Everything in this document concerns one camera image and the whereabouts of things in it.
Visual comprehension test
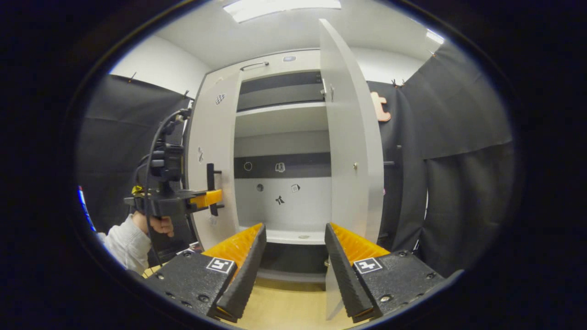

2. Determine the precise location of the beige double-door shoe cabinet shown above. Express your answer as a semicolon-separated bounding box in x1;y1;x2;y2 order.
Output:
187;48;333;282

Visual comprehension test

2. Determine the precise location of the long ceiling light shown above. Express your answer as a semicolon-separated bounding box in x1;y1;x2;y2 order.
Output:
223;0;342;23

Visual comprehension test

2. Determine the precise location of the beige cabinet drawer front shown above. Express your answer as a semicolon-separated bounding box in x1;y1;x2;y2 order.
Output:
209;49;321;81

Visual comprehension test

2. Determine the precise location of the cabinet door box sticker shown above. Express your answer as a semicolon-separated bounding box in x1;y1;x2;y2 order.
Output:
319;18;385;321

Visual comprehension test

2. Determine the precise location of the black backdrop cloth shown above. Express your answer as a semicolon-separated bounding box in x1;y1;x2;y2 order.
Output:
367;44;516;278
76;76;195;262

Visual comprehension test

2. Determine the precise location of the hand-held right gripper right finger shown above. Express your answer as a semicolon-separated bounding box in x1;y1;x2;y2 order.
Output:
324;222;448;324

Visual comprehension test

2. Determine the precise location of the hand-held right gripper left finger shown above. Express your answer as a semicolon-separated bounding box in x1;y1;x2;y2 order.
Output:
142;223;267;324

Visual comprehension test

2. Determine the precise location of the cabinet door checkered heart sticker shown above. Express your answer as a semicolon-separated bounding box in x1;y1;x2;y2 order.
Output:
187;69;242;250

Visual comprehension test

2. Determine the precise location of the white cabinet shelf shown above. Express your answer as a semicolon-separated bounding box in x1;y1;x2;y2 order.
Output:
237;89;324;110
236;102;328;138
238;225;332;246

